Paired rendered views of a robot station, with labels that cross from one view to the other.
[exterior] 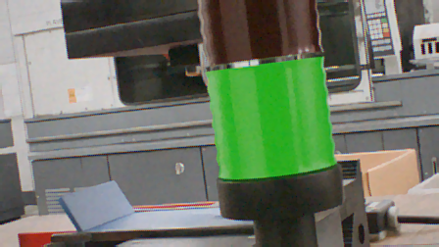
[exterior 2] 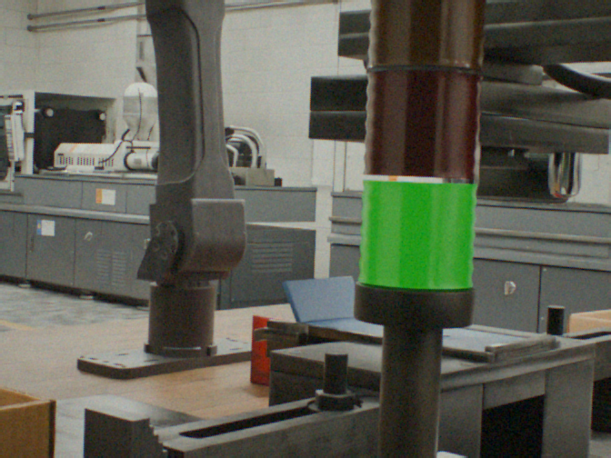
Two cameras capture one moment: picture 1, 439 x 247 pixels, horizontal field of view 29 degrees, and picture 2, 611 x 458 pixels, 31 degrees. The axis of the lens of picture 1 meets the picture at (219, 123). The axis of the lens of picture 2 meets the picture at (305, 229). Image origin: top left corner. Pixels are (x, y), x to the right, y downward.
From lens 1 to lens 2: 0.11 m
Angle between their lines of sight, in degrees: 14
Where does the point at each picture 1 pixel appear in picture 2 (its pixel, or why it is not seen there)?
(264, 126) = (397, 239)
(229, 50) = (380, 164)
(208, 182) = (542, 313)
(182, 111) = (526, 216)
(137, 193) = not seen: hidden behind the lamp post
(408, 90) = not seen: outside the picture
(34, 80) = (352, 147)
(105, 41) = (347, 126)
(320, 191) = (440, 310)
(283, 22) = (432, 145)
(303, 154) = (429, 272)
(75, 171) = not seen: hidden behind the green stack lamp
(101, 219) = (325, 313)
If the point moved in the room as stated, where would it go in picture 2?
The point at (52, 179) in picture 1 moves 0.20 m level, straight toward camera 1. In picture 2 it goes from (351, 271) to (350, 273)
